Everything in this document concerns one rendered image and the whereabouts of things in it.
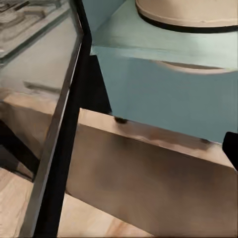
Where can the microwave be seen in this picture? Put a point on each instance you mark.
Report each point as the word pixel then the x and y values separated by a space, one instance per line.
pixel 44 52

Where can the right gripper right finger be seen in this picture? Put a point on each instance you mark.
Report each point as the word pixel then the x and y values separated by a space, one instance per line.
pixel 230 148

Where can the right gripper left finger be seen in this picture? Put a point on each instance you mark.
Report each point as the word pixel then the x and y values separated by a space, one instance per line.
pixel 12 147

